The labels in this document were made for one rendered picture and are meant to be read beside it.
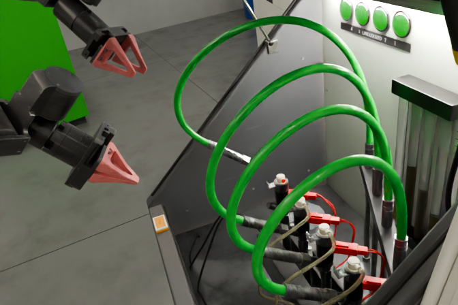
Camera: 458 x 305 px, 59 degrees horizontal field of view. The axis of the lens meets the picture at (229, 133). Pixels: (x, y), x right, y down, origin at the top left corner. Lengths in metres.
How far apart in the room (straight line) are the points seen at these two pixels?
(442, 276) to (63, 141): 0.53
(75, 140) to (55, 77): 0.10
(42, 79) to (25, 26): 3.28
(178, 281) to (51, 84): 0.50
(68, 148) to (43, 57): 3.30
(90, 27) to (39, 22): 3.05
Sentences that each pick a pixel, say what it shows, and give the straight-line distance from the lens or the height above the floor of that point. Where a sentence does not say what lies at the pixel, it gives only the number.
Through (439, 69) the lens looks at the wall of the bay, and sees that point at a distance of 0.80.
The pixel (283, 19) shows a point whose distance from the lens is 0.74.
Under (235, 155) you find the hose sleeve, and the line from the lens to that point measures 0.85.
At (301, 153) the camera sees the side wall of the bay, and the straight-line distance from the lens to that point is 1.20.
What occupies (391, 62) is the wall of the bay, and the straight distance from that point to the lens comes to 0.89.
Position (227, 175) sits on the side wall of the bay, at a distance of 1.13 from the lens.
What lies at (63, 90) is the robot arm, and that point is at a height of 1.42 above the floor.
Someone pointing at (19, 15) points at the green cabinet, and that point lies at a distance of 3.87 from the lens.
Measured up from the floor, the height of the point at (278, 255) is 1.13.
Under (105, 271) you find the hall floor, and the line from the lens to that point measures 2.42.
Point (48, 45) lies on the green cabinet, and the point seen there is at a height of 0.81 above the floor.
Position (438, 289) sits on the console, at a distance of 0.53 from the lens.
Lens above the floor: 1.61
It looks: 28 degrees down
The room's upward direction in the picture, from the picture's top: 9 degrees counter-clockwise
